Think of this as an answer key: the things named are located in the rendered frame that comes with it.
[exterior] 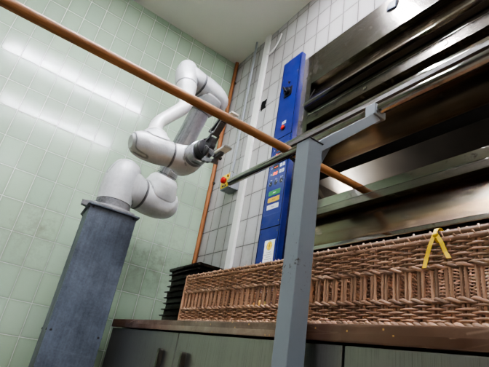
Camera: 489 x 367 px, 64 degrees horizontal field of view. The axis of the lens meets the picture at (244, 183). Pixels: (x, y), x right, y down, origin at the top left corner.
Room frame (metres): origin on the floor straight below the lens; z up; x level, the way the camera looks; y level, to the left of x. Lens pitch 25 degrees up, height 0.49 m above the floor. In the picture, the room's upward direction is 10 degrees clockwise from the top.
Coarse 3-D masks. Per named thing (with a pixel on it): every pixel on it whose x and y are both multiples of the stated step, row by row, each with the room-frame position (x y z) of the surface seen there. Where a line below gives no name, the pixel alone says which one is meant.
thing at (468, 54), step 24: (480, 48) 0.79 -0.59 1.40; (432, 72) 0.92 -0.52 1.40; (480, 72) 0.86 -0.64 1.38; (384, 96) 1.07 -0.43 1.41; (432, 96) 1.00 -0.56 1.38; (456, 96) 0.97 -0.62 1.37; (480, 96) 0.94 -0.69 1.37; (336, 120) 1.26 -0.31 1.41; (384, 120) 1.16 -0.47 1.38; (408, 120) 1.13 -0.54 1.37; (432, 120) 1.09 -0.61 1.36; (288, 144) 1.50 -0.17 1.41; (336, 144) 1.38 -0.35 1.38; (360, 144) 1.33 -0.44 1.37; (384, 144) 1.28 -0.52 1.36
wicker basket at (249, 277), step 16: (208, 272) 1.20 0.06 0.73; (224, 272) 1.12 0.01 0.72; (240, 272) 1.05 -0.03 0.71; (256, 272) 0.99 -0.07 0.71; (272, 272) 0.93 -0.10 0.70; (192, 288) 1.28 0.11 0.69; (208, 288) 1.18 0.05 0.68; (224, 288) 1.11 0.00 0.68; (240, 288) 1.04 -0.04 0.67; (256, 288) 1.47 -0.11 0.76; (272, 288) 1.51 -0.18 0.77; (192, 304) 1.26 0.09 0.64; (208, 304) 1.37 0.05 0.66; (224, 304) 1.40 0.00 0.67; (240, 304) 1.04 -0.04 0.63; (256, 304) 0.97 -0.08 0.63; (272, 304) 0.92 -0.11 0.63; (208, 320) 1.16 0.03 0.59; (224, 320) 1.08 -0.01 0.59; (240, 320) 1.02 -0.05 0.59; (256, 320) 0.96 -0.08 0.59; (272, 320) 0.91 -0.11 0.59
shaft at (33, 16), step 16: (0, 0) 0.70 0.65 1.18; (32, 16) 0.73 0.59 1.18; (64, 32) 0.77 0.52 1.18; (96, 48) 0.81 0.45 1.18; (128, 64) 0.86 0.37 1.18; (144, 80) 0.90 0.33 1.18; (160, 80) 0.91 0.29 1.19; (176, 96) 0.95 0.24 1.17; (192, 96) 0.96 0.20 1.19; (208, 112) 1.01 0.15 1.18; (224, 112) 1.02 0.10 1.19; (240, 128) 1.07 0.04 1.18; (256, 128) 1.09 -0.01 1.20; (272, 144) 1.13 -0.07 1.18; (336, 176) 1.29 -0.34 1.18
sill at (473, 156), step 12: (456, 156) 1.01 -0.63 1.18; (468, 156) 0.98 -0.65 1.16; (480, 156) 0.95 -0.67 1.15; (420, 168) 1.11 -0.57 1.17; (432, 168) 1.08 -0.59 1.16; (444, 168) 1.05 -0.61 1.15; (384, 180) 1.23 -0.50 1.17; (396, 180) 1.19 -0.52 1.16; (408, 180) 1.15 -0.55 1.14; (348, 192) 1.38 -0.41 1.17; (360, 192) 1.32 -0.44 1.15; (324, 204) 1.49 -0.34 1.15
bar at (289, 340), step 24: (456, 72) 0.65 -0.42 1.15; (408, 96) 0.75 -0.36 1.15; (360, 120) 0.80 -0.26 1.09; (312, 144) 0.71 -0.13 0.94; (264, 168) 1.25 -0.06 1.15; (312, 168) 0.71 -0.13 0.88; (312, 192) 0.71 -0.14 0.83; (312, 216) 0.72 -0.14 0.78; (288, 240) 0.73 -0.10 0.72; (312, 240) 0.72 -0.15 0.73; (288, 264) 0.72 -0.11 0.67; (288, 288) 0.71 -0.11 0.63; (288, 312) 0.71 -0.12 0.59; (288, 336) 0.70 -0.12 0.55; (288, 360) 0.70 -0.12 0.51
